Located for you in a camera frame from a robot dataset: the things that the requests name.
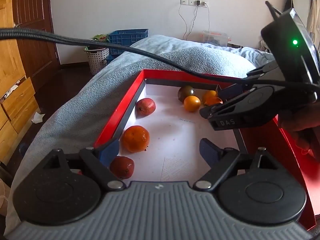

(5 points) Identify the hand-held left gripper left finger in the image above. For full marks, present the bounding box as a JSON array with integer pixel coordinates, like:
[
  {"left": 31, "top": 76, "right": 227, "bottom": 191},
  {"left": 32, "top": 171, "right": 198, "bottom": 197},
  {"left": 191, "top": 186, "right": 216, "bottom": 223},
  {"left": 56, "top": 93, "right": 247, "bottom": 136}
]
[{"left": 42, "top": 138, "right": 127, "bottom": 191}]

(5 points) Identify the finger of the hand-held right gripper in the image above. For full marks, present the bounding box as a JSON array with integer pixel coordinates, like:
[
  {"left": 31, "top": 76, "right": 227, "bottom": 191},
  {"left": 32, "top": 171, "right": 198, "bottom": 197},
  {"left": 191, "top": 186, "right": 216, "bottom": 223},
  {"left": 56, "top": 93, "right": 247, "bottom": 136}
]
[
  {"left": 199, "top": 92, "right": 275, "bottom": 131},
  {"left": 217, "top": 64, "right": 282, "bottom": 101}
]

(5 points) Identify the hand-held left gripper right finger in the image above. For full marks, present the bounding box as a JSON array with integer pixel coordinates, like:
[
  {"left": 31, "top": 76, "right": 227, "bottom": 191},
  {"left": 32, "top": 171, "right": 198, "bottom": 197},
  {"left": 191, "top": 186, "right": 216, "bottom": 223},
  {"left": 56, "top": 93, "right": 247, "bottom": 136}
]
[{"left": 194, "top": 138, "right": 284, "bottom": 190}]

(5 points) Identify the red tomato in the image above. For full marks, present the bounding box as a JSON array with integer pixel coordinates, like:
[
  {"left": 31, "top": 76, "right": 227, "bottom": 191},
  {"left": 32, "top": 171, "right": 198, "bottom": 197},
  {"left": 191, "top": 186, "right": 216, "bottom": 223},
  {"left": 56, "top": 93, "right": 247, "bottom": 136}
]
[
  {"left": 135, "top": 97, "right": 157, "bottom": 117},
  {"left": 109, "top": 156, "right": 135, "bottom": 179}
]

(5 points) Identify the large orange tangerine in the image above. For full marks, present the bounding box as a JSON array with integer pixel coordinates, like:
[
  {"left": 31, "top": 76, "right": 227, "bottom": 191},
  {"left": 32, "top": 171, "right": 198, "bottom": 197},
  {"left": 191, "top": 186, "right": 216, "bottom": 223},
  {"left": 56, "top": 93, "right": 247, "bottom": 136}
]
[{"left": 121, "top": 125, "right": 150, "bottom": 153}]

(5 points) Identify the red box with white liner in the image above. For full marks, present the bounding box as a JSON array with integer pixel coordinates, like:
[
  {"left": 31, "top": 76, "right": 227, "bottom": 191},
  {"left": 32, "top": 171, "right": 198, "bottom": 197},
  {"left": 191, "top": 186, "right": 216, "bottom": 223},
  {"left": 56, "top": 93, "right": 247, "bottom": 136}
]
[{"left": 93, "top": 69, "right": 316, "bottom": 232}]

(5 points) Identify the dark green-brown tomato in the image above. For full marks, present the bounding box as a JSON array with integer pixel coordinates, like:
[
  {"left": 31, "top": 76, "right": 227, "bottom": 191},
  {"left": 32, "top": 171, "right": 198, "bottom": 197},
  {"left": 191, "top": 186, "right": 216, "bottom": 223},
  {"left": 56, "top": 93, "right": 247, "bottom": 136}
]
[{"left": 177, "top": 85, "right": 197, "bottom": 103}]

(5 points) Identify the person's right hand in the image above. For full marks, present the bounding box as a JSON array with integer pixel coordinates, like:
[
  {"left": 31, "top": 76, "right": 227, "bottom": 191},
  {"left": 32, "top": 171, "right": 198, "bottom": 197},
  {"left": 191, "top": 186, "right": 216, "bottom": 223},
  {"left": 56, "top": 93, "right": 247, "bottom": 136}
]
[{"left": 278, "top": 102, "right": 320, "bottom": 155}]

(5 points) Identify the beige hanging garment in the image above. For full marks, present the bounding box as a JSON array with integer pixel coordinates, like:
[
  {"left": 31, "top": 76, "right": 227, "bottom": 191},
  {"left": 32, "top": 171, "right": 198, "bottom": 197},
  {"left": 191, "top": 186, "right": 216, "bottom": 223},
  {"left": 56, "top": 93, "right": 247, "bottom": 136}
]
[{"left": 307, "top": 0, "right": 320, "bottom": 43}]

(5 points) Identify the clear plastic storage box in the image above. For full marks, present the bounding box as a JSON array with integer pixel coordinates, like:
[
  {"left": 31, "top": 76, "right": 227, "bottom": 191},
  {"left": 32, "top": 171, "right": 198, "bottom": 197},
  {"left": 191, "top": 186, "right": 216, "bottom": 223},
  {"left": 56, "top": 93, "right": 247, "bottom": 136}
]
[{"left": 202, "top": 31, "right": 231, "bottom": 47}]

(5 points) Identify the grey-blue fleece blanket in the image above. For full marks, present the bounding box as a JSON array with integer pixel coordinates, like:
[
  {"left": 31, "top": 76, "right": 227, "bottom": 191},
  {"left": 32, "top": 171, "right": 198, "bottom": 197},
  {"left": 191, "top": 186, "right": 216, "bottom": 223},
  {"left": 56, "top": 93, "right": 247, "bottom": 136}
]
[{"left": 5, "top": 47, "right": 255, "bottom": 233}]

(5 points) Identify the crumpled white tissue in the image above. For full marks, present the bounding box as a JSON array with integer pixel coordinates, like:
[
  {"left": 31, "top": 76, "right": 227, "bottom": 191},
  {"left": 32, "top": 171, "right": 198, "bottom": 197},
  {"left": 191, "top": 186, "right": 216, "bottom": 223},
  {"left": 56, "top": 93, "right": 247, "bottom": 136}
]
[{"left": 31, "top": 112, "right": 46, "bottom": 124}]

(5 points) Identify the light blue quilt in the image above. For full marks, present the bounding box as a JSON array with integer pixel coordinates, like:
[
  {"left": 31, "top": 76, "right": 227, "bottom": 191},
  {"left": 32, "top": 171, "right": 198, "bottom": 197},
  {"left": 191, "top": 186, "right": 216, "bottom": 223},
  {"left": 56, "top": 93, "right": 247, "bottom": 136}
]
[{"left": 130, "top": 34, "right": 275, "bottom": 68}]

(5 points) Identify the blue plastic crate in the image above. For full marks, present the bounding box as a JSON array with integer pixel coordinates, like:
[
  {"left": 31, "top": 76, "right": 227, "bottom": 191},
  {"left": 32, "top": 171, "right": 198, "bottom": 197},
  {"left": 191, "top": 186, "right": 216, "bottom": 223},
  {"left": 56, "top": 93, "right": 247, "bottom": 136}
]
[
  {"left": 108, "top": 29, "right": 148, "bottom": 55},
  {"left": 105, "top": 54, "right": 123, "bottom": 67}
]

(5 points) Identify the white perforated basket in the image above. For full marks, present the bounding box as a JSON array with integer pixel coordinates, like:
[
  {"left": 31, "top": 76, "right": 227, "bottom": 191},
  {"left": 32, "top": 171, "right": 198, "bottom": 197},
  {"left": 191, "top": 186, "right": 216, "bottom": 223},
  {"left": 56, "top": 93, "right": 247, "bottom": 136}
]
[{"left": 84, "top": 45, "right": 110, "bottom": 75}]

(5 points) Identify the green bag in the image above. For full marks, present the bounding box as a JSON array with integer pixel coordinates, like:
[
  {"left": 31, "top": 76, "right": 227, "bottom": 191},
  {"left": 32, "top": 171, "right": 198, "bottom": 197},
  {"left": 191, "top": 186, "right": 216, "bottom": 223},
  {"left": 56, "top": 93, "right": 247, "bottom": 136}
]
[{"left": 91, "top": 34, "right": 109, "bottom": 43}]

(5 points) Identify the light wooden cabinet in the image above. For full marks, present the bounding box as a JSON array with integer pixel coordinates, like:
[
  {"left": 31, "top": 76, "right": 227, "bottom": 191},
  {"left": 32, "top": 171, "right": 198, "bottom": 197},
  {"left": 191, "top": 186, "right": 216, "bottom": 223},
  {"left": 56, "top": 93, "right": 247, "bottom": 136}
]
[{"left": 0, "top": 0, "right": 39, "bottom": 165}]

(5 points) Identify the dark brown wooden door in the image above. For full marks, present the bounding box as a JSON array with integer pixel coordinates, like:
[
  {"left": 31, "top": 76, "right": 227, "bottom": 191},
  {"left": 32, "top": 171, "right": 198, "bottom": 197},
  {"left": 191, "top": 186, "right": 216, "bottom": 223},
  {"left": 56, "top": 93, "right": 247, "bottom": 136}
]
[{"left": 12, "top": 0, "right": 60, "bottom": 93}]

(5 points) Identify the thin black charger cable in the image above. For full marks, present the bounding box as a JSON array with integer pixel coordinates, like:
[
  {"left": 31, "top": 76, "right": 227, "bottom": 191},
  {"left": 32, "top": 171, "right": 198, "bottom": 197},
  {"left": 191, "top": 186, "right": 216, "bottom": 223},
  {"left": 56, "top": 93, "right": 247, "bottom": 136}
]
[{"left": 179, "top": 4, "right": 199, "bottom": 41}]

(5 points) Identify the white wall socket strip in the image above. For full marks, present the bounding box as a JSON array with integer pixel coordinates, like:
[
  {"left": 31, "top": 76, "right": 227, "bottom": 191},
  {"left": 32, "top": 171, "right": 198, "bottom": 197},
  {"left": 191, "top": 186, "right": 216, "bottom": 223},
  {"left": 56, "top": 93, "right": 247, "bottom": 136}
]
[{"left": 180, "top": 0, "right": 208, "bottom": 7}]

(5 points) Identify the black braided cable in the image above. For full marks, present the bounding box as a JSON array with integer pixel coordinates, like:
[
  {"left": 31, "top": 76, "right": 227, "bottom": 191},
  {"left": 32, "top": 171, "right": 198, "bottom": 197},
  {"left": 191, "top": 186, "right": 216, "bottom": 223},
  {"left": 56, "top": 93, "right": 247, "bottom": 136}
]
[{"left": 0, "top": 27, "right": 320, "bottom": 92}]

